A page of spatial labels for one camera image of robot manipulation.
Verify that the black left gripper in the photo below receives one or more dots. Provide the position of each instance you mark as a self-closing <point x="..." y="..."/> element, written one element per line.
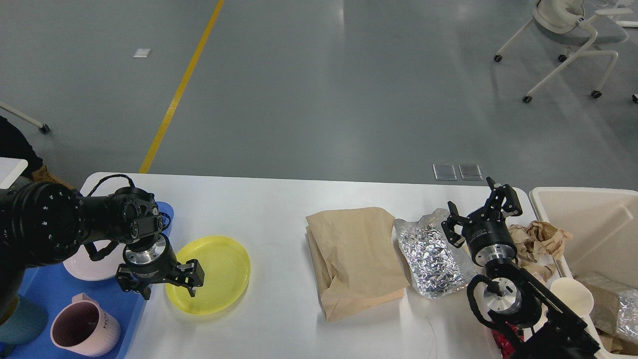
<point x="158" y="264"/>

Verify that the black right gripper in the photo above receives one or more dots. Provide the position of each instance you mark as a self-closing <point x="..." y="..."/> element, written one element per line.
<point x="491" y="239"/>

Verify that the yellow plastic plate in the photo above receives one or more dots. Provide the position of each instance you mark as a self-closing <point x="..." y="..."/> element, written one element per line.
<point x="227" y="269"/>

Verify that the pink ribbed mug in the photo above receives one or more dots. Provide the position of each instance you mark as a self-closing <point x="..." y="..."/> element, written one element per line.
<point x="85" y="328"/>

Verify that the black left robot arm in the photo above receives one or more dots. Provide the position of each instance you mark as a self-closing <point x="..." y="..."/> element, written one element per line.
<point x="45" y="223"/>

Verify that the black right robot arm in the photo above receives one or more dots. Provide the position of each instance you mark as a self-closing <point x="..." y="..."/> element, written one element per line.
<point x="506" y="298"/>

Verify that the right metal floor plate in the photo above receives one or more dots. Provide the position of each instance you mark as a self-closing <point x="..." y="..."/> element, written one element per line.
<point x="471" y="172"/>

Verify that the metal floor plate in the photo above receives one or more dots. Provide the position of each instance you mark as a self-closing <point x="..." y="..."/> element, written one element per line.
<point x="471" y="172"/>
<point x="444" y="172"/>

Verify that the left metal floor plate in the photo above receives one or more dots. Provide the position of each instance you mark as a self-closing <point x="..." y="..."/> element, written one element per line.
<point x="444" y="172"/>

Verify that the crumpled brown paper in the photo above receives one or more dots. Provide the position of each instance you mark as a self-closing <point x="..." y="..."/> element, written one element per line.
<point x="536" y="242"/>

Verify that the silver foil pouch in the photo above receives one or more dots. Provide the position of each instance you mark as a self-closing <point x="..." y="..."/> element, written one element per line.
<point x="437" y="267"/>

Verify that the pink round plate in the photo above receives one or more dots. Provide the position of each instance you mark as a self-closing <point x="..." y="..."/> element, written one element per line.
<point x="82" y="267"/>

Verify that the beige plastic bin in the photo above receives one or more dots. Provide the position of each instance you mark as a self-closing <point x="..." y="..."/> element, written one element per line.
<point x="604" y="226"/>

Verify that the white paper cup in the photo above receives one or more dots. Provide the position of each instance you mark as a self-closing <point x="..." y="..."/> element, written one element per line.
<point x="573" y="294"/>

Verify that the brown paper bag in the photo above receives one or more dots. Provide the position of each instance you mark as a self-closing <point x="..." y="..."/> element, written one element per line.
<point x="354" y="260"/>

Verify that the teal blue cup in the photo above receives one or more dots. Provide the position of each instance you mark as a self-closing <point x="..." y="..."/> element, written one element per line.
<point x="22" y="321"/>

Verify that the red snack wrapper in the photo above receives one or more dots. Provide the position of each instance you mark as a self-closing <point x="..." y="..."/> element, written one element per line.
<point x="503" y="343"/>

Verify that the tan work boot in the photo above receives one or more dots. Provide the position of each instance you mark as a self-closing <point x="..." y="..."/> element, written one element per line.
<point x="42" y="174"/>

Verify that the wrapped package in bin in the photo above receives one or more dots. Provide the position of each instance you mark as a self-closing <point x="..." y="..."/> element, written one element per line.
<point x="615" y="306"/>

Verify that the person in black clothes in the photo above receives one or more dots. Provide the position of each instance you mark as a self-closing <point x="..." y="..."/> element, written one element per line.
<point x="13" y="144"/>

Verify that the white office chair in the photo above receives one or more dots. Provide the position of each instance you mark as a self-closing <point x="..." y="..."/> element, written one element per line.
<point x="581" y="29"/>

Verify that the white paper scrap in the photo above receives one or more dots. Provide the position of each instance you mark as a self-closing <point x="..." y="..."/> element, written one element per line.
<point x="142" y="53"/>

